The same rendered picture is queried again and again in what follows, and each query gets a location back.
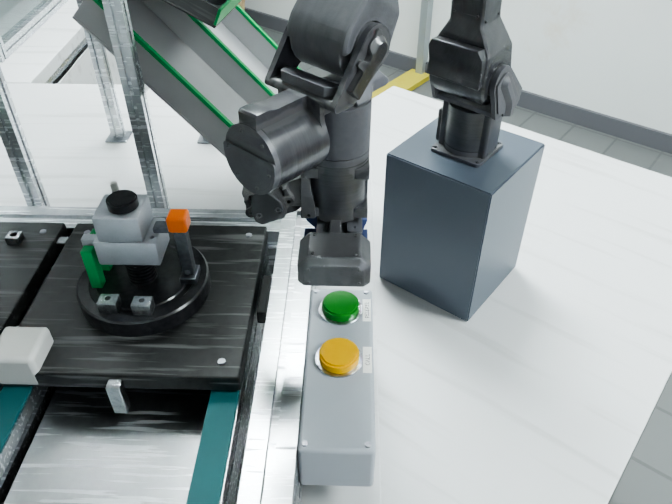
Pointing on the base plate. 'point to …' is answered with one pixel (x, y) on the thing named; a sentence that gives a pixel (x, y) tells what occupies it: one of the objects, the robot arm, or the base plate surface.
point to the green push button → (340, 306)
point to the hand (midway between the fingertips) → (336, 252)
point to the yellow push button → (339, 355)
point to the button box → (338, 401)
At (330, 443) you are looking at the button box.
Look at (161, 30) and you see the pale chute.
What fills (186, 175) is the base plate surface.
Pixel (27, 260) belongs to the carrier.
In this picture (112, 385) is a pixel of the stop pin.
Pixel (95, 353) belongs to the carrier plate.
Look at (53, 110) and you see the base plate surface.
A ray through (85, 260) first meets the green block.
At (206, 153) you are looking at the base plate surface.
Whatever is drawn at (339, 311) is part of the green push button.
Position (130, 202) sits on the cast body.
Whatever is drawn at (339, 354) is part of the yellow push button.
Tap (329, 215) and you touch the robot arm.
